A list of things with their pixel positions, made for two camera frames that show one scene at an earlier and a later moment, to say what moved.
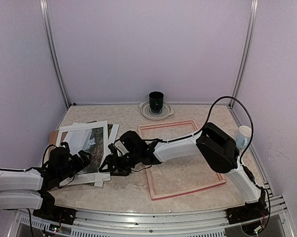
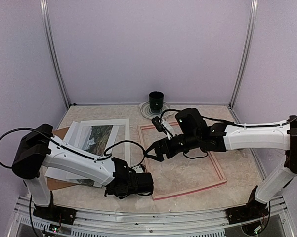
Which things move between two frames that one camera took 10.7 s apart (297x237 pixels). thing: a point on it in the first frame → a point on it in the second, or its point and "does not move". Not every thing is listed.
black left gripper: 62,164 → 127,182
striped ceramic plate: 155,114 does not move
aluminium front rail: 201,222 does not move
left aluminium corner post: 44,8 does not move
